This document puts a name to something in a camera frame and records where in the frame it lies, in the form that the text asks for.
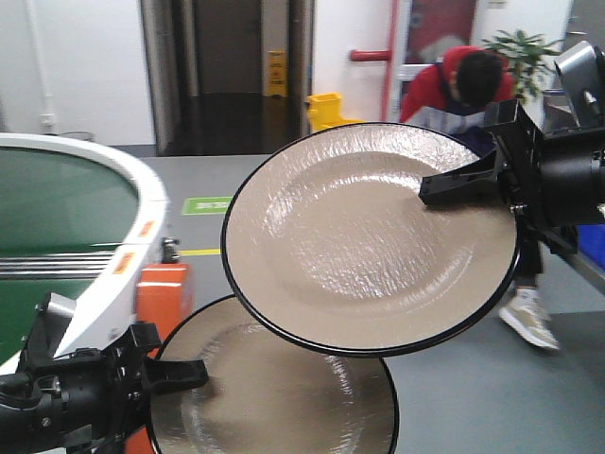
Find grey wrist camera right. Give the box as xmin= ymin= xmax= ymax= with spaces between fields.
xmin=555 ymin=41 xmax=604 ymax=128

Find beige plate black rim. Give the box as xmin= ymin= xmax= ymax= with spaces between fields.
xmin=150 ymin=296 xmax=399 ymax=453
xmin=221 ymin=123 xmax=517 ymax=357

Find yellow wet floor sign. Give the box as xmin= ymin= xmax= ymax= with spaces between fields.
xmin=267 ymin=50 xmax=287 ymax=97

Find steel conveyor rollers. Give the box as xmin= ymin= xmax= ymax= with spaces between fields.
xmin=1 ymin=251 xmax=113 ymax=280

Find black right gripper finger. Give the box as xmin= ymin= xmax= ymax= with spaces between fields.
xmin=418 ymin=151 xmax=502 ymax=206

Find green potted plant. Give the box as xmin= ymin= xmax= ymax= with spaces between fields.
xmin=481 ymin=29 xmax=562 ymax=103

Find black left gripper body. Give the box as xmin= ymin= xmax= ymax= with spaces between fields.
xmin=18 ymin=296 xmax=160 ymax=453

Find person in red hoodie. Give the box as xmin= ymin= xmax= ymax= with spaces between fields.
xmin=399 ymin=45 xmax=560 ymax=351

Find yellow mop bucket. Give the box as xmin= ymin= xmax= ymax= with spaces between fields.
xmin=306 ymin=92 xmax=363 ymax=132

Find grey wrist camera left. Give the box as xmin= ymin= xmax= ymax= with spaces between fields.
xmin=45 ymin=292 xmax=77 ymax=329

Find orange box under conveyor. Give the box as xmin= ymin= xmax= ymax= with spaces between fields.
xmin=134 ymin=264 xmax=195 ymax=454

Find white outer conveyor rim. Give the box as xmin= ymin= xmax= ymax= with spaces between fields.
xmin=1 ymin=133 xmax=168 ymax=369

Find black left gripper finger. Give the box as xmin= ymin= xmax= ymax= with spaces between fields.
xmin=143 ymin=358 xmax=209 ymax=395

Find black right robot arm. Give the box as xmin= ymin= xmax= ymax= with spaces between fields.
xmin=419 ymin=100 xmax=604 ymax=251

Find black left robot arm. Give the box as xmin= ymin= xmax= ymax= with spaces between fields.
xmin=1 ymin=293 xmax=208 ymax=453

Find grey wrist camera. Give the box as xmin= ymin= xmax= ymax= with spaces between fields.
xmin=555 ymin=41 xmax=604 ymax=128
xmin=45 ymin=292 xmax=77 ymax=329

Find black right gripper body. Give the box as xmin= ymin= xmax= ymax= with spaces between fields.
xmin=485 ymin=99 xmax=578 ymax=253

